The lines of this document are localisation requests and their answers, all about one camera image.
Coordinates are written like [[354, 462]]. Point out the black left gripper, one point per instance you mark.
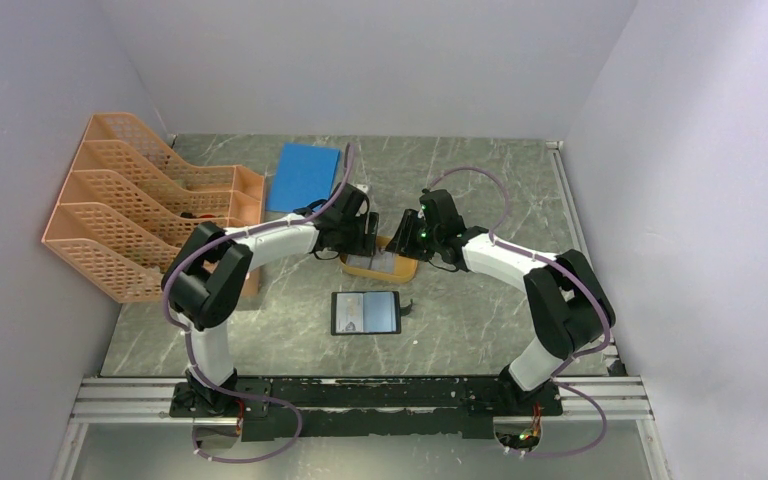
[[365, 242]]

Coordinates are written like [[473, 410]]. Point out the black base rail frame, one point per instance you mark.
[[276, 407]]

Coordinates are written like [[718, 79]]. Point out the yellow oval tray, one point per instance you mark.
[[405, 268]]

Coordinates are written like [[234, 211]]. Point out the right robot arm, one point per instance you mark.
[[570, 312]]

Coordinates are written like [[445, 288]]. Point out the white VIP card stack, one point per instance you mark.
[[381, 262]]

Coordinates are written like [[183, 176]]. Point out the peach plastic file organizer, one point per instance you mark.
[[129, 202]]

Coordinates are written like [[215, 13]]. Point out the black leather card holder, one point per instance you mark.
[[383, 312]]

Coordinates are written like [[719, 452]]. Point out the blue folder sheet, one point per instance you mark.
[[304, 174]]

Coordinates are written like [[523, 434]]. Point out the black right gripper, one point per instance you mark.
[[402, 242]]

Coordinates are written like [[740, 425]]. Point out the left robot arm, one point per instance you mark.
[[201, 288]]

